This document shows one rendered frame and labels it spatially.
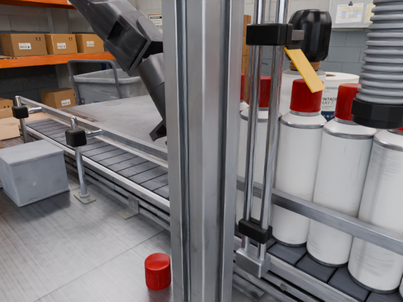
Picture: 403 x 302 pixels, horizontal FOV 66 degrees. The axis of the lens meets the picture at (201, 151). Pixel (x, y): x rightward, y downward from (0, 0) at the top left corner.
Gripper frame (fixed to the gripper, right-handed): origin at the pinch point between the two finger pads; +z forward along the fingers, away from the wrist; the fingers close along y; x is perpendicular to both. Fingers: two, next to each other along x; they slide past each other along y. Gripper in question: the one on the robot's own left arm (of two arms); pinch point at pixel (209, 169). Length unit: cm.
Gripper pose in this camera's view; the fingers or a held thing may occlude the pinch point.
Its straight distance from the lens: 47.9
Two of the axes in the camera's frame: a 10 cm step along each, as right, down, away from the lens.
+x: -5.6, 4.1, 7.2
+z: 4.7, 8.7, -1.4
